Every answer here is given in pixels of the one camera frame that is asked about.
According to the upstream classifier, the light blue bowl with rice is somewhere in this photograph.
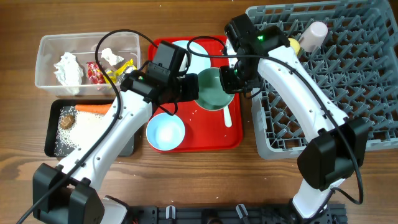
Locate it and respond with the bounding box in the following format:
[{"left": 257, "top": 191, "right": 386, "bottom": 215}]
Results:
[{"left": 146, "top": 113, "right": 186, "bottom": 151}]

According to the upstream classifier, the yellow plastic cup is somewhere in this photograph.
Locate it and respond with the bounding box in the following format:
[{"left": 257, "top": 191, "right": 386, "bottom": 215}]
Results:
[{"left": 288, "top": 38, "right": 300, "bottom": 55}]

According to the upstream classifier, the yellow snack wrapper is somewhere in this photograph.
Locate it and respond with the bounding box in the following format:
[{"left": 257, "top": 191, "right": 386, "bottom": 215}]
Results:
[{"left": 105, "top": 59, "right": 137, "bottom": 84}]

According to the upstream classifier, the pink white cup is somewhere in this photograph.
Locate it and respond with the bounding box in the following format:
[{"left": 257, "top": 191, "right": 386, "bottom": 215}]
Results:
[{"left": 298, "top": 21, "right": 328, "bottom": 52}]

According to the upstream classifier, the small white tissue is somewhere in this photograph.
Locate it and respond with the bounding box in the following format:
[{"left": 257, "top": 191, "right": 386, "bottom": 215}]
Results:
[{"left": 101, "top": 48, "right": 124, "bottom": 66}]

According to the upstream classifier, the orange carrot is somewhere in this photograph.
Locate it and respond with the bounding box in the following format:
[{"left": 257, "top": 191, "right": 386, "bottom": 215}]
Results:
[{"left": 75, "top": 104, "right": 112, "bottom": 114}]

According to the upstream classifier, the red strawberry candy wrapper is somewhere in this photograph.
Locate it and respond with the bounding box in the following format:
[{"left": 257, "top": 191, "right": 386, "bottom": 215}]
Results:
[{"left": 86, "top": 62, "right": 106, "bottom": 85}]

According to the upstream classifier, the large white tissue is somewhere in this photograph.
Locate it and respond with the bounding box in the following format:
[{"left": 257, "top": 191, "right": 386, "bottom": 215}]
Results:
[{"left": 54, "top": 52, "right": 83, "bottom": 95}]

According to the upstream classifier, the brown food piece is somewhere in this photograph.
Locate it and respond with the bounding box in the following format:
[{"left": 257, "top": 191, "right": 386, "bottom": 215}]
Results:
[{"left": 60, "top": 114, "right": 75, "bottom": 129}]

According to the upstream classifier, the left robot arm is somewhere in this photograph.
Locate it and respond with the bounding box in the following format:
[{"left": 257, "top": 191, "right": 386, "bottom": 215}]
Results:
[{"left": 26, "top": 70, "right": 199, "bottom": 223}]

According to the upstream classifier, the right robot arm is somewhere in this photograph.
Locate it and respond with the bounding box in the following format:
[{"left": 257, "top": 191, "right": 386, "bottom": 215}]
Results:
[{"left": 220, "top": 24, "right": 368, "bottom": 223}]

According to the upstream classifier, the gray dishwasher rack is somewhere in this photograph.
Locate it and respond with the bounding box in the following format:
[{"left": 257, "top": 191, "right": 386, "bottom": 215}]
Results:
[{"left": 246, "top": 1, "right": 397, "bottom": 151}]

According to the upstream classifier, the light blue plate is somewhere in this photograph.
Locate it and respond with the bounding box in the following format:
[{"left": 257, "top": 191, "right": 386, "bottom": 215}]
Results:
[{"left": 173, "top": 40, "right": 211, "bottom": 74}]

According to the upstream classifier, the white plastic spoon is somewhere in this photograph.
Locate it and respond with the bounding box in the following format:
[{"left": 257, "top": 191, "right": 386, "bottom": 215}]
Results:
[{"left": 223, "top": 106, "right": 233, "bottom": 128}]

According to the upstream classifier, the red serving tray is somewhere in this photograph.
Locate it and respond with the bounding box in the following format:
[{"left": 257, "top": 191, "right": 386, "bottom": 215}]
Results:
[{"left": 150, "top": 37, "right": 243, "bottom": 153}]

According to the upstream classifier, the clear plastic storage bin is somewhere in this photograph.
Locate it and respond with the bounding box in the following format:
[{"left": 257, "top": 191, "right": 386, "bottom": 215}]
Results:
[{"left": 35, "top": 32, "right": 141, "bottom": 96}]

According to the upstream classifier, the white rice pile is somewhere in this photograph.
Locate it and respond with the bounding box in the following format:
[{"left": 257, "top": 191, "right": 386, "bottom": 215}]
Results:
[{"left": 54, "top": 106, "right": 104, "bottom": 157}]

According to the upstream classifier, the black rectangular tray bin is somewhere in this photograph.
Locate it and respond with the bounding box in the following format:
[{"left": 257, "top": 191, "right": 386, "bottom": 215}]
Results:
[{"left": 44, "top": 99, "right": 138, "bottom": 158}]

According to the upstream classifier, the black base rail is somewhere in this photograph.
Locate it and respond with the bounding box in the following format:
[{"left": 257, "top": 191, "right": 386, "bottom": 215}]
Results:
[{"left": 123, "top": 204, "right": 348, "bottom": 224}]

